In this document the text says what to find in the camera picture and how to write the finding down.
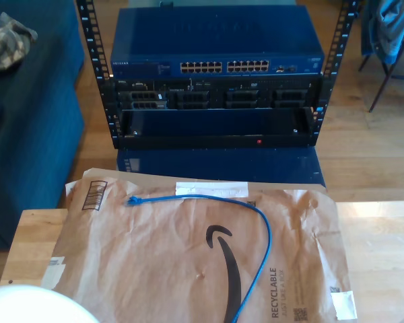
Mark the blue rack shelf tray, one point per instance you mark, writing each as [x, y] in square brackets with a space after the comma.
[215, 121]

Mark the black rack server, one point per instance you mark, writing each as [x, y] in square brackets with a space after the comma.
[215, 97]

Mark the brown paper mailer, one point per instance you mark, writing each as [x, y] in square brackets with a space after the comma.
[155, 262]

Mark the dark blue sofa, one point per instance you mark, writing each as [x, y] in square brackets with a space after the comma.
[30, 134]

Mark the dark metal chair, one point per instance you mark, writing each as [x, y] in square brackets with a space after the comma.
[378, 92]

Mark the blue jacket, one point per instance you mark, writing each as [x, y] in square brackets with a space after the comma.
[387, 30]

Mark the camouflage cloth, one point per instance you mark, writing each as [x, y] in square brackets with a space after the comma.
[6, 43]

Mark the blue network switch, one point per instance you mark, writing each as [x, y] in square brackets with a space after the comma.
[215, 43]

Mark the black rack frame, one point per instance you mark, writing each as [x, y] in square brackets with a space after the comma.
[94, 50]

